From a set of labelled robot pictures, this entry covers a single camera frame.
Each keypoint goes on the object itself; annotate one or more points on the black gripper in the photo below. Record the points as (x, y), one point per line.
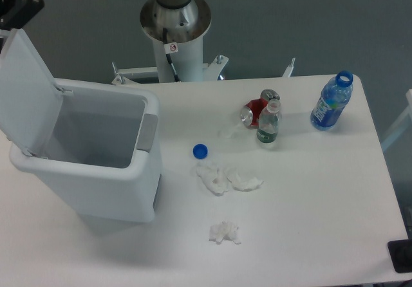
(17, 13)

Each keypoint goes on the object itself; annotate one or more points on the white trash can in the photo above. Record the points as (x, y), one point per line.
(94, 145)

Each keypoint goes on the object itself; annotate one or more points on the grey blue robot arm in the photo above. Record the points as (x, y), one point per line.
(163, 20)

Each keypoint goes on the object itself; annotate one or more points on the blue bottle cap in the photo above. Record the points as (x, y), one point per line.
(200, 151)

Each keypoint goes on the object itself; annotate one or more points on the clear white bottle cap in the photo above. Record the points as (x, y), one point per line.
(227, 132)

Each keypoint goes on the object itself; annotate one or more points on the crushed red soda can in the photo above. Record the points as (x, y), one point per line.
(250, 112)

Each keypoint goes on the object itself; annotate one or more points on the large crumpled white tissue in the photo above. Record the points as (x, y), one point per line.
(218, 179)

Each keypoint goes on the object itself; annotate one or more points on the clear green-label bottle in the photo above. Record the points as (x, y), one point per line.
(268, 123)

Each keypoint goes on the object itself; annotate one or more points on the small crumpled white tissue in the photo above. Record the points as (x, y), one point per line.
(225, 230)

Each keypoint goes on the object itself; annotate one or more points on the blue plastic bottle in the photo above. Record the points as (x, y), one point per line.
(334, 97)

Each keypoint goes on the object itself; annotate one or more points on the black device at edge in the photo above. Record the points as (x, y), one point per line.
(400, 253)

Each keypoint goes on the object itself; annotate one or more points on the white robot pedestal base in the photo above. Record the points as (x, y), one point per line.
(175, 62)

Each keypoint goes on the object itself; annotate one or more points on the white frame at right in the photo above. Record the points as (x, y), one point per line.
(398, 127)

